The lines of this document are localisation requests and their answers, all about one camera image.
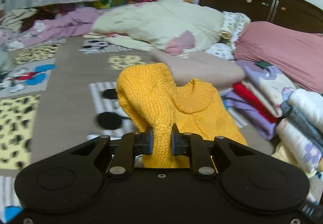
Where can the dark wooden headboard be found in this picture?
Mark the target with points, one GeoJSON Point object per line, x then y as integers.
{"type": "Point", "coordinates": [298, 15]}

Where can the floral white pillow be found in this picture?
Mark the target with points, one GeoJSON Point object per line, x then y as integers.
{"type": "Point", "coordinates": [232, 26]}

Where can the pink pillow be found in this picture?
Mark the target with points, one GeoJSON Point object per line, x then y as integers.
{"type": "Point", "coordinates": [297, 54]}

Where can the purple crumpled blanket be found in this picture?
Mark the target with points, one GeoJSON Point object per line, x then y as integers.
{"type": "Point", "coordinates": [74, 23]}

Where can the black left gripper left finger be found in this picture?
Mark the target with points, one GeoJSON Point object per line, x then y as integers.
{"type": "Point", "coordinates": [127, 149]}

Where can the white floral folded garment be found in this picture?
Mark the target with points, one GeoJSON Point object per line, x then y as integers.
{"type": "Point", "coordinates": [269, 85]}

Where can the red folded garment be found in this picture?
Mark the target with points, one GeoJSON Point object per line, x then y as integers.
{"type": "Point", "coordinates": [249, 97]}

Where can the purple folded garment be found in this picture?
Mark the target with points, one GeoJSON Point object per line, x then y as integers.
{"type": "Point", "coordinates": [245, 114]}

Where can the yellow knitted sweater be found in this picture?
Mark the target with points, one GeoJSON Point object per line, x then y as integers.
{"type": "Point", "coordinates": [149, 95]}

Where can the cream quilted duvet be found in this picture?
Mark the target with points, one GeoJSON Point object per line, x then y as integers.
{"type": "Point", "coordinates": [173, 26]}

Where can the Mickey Mouse patterned bed sheet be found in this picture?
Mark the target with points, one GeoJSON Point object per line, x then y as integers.
{"type": "Point", "coordinates": [47, 118]}

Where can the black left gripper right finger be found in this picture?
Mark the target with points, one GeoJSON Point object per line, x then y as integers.
{"type": "Point", "coordinates": [194, 147]}

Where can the beige pink folded garment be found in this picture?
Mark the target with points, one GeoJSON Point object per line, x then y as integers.
{"type": "Point", "coordinates": [221, 73]}

